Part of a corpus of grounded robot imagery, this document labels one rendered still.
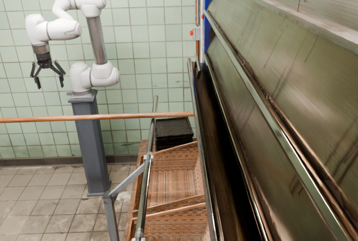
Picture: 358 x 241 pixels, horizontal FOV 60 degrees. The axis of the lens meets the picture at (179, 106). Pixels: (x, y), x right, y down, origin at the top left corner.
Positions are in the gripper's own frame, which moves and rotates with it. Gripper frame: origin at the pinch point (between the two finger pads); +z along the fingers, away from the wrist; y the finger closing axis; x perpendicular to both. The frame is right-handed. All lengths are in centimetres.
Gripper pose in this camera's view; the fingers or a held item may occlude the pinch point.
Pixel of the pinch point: (50, 85)
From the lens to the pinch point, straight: 199.6
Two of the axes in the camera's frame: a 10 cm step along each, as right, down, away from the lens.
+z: 0.6, 9.0, 4.2
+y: -10.0, 0.7, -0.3
